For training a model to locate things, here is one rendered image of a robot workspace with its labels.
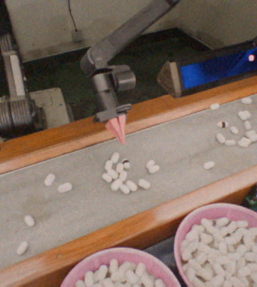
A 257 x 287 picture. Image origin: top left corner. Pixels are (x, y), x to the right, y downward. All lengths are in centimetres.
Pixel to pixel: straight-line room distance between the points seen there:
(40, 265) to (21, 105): 58
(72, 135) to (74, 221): 30
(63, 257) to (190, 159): 47
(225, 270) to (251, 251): 9
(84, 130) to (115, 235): 39
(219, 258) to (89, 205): 35
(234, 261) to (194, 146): 38
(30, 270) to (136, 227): 25
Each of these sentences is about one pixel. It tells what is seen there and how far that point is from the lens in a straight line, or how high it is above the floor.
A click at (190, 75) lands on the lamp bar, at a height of 108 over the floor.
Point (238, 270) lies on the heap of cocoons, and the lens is 77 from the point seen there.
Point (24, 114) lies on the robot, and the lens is 110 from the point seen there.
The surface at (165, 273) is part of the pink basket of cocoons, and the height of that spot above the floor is 76.
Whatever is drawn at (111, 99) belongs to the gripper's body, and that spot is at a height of 93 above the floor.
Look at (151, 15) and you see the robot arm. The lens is 103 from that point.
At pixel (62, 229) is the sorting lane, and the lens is 79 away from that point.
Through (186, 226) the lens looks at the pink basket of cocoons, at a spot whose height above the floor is 75.
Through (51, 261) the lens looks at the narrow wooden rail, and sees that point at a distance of 73.
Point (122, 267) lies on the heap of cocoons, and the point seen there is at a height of 75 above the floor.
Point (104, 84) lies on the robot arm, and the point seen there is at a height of 96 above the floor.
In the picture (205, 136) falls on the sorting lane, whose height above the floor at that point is 74.
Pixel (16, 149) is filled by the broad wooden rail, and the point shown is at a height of 76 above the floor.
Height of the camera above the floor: 141
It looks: 44 degrees down
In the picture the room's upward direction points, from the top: straight up
